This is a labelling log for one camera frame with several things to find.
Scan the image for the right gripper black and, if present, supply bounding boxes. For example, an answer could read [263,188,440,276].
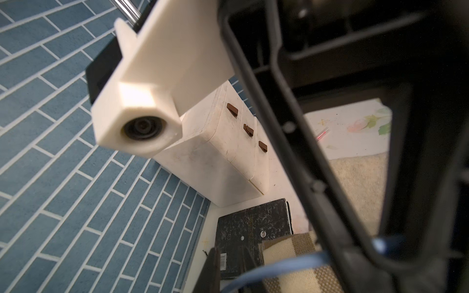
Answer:
[217,1,469,293]

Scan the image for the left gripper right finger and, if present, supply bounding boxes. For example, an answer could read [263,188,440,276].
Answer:
[239,246,268,293]

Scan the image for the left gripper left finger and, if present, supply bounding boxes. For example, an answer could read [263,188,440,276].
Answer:
[192,247,221,293]

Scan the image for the brown plaid scarf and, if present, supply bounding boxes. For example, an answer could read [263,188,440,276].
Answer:
[259,231,344,293]

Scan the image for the floral table mat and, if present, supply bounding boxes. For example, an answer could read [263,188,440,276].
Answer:
[182,98,393,293]

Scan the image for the white three-drawer cabinet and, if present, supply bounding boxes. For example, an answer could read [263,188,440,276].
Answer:
[154,82,269,207]

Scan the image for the pink pen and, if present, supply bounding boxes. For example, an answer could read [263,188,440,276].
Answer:
[316,128,329,141]

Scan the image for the beige knitted cloth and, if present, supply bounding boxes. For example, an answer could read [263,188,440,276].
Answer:
[329,153,388,236]

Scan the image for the metal clothes rack white joints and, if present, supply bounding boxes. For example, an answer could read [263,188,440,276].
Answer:
[110,0,141,25]

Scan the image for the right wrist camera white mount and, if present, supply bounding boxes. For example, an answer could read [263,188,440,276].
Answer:
[85,1,234,158]

